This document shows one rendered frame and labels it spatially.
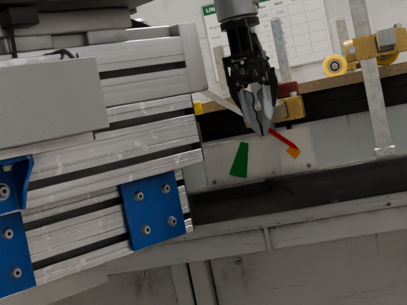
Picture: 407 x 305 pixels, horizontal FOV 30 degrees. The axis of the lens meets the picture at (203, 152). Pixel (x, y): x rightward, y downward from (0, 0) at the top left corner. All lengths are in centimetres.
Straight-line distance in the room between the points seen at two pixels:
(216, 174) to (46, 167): 96
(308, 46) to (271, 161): 719
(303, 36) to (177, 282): 701
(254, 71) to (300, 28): 758
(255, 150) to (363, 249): 45
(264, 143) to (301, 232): 23
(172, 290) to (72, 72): 145
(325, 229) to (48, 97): 117
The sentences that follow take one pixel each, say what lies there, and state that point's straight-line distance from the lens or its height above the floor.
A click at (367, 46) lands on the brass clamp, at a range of 171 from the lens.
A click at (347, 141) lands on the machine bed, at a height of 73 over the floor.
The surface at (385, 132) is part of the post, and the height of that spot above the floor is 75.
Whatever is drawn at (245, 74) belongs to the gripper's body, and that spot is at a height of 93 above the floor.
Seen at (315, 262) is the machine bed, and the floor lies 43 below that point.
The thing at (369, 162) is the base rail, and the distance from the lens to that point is 170.
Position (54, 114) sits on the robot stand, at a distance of 70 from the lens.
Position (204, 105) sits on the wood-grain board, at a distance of 194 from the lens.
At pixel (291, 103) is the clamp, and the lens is 171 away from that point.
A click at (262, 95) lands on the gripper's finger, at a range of 139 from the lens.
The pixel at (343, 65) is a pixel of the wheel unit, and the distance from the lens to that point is 259.
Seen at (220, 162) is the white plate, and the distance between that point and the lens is 175.
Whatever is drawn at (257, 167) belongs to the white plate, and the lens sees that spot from 174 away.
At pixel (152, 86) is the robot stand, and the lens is 93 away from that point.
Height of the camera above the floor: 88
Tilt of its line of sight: 3 degrees down
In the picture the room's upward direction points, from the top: 11 degrees counter-clockwise
